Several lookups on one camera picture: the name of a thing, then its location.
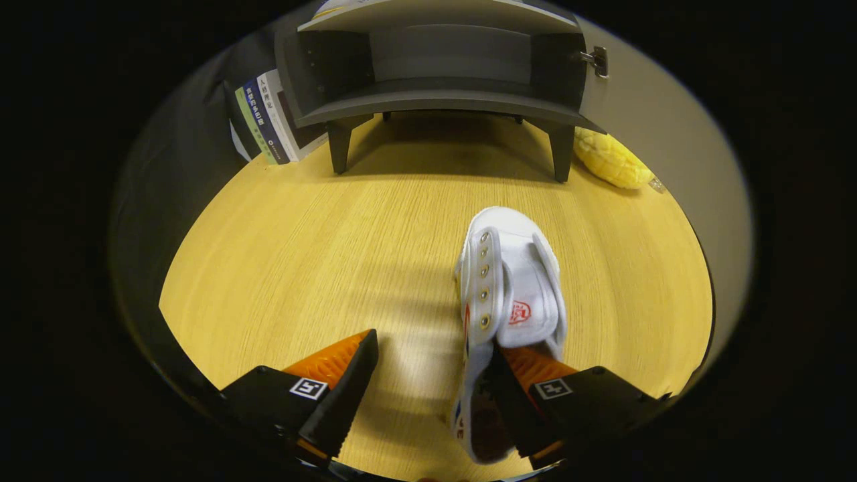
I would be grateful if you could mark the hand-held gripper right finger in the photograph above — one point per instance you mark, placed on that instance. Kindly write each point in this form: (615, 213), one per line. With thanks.
(589, 402)

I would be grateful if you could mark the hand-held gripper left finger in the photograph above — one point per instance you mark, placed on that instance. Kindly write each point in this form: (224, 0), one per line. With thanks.
(341, 395)

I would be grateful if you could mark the grey shoe cabinet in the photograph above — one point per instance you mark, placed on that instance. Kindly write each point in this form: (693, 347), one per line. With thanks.
(442, 100)

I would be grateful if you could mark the metal door hinge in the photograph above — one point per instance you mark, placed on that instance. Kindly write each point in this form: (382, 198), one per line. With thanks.
(598, 61)

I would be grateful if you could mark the yellow corn plush toy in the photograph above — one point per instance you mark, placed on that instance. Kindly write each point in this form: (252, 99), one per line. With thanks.
(612, 161)

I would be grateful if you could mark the white spine book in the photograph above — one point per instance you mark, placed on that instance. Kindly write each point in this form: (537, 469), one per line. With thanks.
(291, 120)

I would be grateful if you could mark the black backdrop cloth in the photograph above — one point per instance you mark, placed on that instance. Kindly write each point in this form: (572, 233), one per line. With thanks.
(174, 167)

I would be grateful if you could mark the blue spine book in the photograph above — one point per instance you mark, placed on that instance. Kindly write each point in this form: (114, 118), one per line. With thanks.
(268, 120)

